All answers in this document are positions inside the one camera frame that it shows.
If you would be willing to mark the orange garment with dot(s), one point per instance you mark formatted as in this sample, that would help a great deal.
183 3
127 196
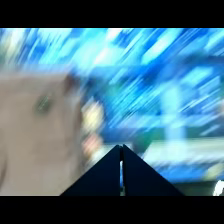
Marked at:
36 133

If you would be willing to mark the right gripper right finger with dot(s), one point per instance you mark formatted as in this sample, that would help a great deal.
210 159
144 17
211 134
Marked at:
146 176

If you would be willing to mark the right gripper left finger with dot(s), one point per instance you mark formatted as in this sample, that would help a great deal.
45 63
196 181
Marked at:
100 178

